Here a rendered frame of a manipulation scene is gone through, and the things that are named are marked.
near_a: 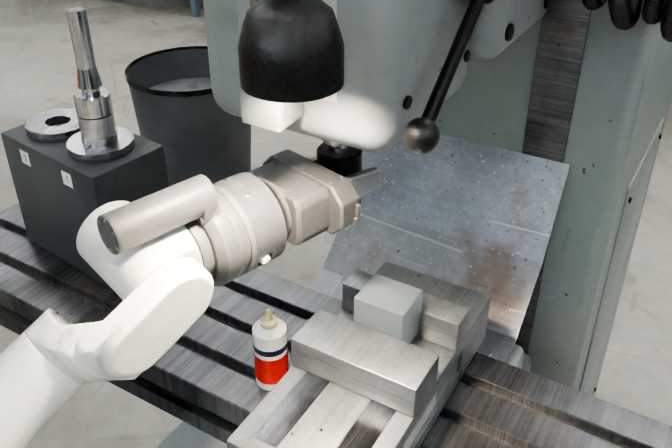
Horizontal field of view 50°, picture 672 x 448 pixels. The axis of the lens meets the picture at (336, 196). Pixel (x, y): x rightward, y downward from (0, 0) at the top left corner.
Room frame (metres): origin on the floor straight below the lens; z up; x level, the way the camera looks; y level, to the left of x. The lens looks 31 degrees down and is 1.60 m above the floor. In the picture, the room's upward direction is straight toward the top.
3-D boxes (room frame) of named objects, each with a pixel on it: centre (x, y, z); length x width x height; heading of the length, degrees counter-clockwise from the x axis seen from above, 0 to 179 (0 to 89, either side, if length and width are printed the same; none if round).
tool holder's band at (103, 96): (0.89, 0.32, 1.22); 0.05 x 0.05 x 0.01
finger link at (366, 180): (0.63, -0.02, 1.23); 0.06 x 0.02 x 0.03; 134
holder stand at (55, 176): (0.92, 0.36, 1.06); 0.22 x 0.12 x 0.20; 52
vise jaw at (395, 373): (0.58, -0.03, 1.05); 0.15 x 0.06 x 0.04; 60
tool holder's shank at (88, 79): (0.89, 0.32, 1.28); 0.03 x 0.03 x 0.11
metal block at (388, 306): (0.62, -0.06, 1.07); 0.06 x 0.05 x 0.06; 60
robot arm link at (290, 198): (0.59, 0.06, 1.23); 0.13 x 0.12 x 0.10; 44
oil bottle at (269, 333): (0.64, 0.08, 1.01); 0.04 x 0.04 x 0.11
